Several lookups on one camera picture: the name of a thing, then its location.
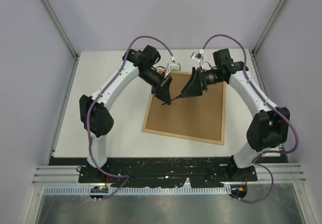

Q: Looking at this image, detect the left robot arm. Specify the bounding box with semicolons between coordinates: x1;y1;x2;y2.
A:
79;45;172;183

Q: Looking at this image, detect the white slotted cable duct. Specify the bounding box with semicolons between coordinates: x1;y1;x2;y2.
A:
43;185;231;196

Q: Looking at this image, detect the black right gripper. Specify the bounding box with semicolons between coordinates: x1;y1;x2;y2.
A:
181;67;224;99

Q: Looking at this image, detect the left aluminium corner post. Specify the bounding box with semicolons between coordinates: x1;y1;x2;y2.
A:
31;0;79;60

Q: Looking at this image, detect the black speckled base plate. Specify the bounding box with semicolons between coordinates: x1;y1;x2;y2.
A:
49;157;258;188

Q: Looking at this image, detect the wooden picture frame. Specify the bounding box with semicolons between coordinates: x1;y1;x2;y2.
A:
141;83;226;146

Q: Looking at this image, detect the red handled screwdriver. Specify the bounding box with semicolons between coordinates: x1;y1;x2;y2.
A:
162;94;182;106

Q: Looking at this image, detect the aluminium rail across front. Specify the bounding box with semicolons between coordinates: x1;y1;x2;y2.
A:
32;163;306;188

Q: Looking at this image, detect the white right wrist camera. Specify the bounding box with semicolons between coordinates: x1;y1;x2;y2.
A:
191;49;204;69

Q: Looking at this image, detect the aluminium corner post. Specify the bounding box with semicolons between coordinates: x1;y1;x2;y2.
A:
251;0;289;57
31;0;79;60

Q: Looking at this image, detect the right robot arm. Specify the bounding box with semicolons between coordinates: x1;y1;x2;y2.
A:
180;49;290;181

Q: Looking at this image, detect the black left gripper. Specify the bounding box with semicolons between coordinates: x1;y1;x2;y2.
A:
139;68;173;105

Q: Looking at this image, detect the right aluminium corner post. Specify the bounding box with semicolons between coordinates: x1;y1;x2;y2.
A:
251;0;289;57

